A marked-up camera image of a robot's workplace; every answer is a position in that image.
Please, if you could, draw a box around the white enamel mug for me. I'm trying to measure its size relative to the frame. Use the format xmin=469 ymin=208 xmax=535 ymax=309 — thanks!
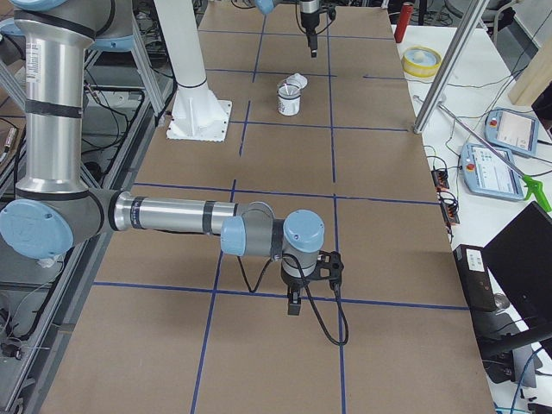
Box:
xmin=278 ymin=93 xmax=301 ymax=116

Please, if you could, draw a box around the black computer box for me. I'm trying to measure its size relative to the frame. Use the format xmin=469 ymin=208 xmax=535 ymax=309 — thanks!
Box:
xmin=453 ymin=244 xmax=497 ymax=312

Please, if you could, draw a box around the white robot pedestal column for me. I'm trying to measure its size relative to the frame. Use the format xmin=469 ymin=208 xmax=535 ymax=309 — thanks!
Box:
xmin=154 ymin=0 xmax=232 ymax=142

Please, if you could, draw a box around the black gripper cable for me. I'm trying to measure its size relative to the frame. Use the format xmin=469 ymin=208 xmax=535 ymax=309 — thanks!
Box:
xmin=236 ymin=252 xmax=349 ymax=345

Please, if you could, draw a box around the aluminium frame post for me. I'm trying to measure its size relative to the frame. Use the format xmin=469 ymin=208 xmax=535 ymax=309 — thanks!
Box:
xmin=413 ymin=0 xmax=489 ymax=134

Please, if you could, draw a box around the red cardboard tube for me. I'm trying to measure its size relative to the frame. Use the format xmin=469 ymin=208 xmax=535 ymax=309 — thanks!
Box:
xmin=394 ymin=2 xmax=414 ymax=43

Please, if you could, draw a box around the far teach pendant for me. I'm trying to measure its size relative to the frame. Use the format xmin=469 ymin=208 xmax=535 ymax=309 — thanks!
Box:
xmin=485 ymin=108 xmax=538 ymax=157

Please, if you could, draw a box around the brown paper table cover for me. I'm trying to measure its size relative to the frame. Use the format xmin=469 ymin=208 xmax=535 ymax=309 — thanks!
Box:
xmin=41 ymin=3 xmax=493 ymax=413

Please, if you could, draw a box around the white mug lid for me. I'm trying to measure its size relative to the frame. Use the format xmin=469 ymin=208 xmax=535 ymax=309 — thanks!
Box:
xmin=287 ymin=73 xmax=308 ymax=89

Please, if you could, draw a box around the teach pendant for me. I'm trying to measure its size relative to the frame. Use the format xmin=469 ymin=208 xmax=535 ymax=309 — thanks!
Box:
xmin=485 ymin=108 xmax=538 ymax=157
xmin=461 ymin=143 xmax=524 ymax=201

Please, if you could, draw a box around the green handled reacher stick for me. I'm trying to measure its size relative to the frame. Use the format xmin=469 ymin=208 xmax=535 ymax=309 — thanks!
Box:
xmin=436 ymin=101 xmax=551 ymax=212

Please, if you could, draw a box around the orange connector block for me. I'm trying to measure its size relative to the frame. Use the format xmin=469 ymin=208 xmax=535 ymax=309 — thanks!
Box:
xmin=431 ymin=168 xmax=449 ymax=191
xmin=440 ymin=202 xmax=460 ymax=225

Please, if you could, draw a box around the clear glass funnel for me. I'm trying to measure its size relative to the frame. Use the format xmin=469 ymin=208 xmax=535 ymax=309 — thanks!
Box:
xmin=277 ymin=79 xmax=302 ymax=100

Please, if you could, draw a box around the black monitor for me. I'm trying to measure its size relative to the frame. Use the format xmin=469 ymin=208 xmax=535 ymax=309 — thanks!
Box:
xmin=483 ymin=202 xmax=551 ymax=322

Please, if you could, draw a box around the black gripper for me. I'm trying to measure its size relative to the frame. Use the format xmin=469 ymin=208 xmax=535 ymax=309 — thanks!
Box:
xmin=280 ymin=270 xmax=305 ymax=316
xmin=300 ymin=11 xmax=320 ymax=58

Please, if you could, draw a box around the yellow tape roll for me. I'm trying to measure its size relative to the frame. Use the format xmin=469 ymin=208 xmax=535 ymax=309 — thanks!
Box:
xmin=401 ymin=46 xmax=442 ymax=78

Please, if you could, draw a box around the near teach pendant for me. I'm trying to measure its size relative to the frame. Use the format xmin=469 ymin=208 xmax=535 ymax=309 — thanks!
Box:
xmin=461 ymin=143 xmax=524 ymax=201

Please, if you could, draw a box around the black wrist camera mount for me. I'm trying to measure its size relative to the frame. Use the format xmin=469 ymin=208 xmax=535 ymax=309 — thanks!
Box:
xmin=308 ymin=250 xmax=344 ymax=292

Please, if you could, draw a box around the aluminium frame rail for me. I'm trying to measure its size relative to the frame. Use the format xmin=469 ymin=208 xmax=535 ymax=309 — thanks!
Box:
xmin=1 ymin=98 xmax=162 ymax=413

